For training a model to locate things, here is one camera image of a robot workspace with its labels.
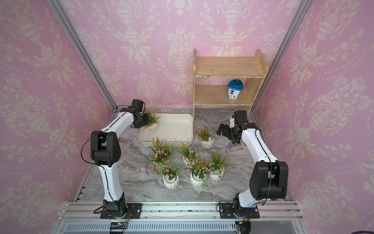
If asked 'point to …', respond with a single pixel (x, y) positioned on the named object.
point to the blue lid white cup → (234, 86)
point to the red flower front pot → (198, 169)
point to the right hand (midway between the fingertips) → (224, 133)
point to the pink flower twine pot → (162, 155)
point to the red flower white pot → (206, 138)
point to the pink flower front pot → (170, 176)
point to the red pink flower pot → (189, 154)
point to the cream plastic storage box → (177, 127)
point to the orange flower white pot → (153, 124)
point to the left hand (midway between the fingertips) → (147, 122)
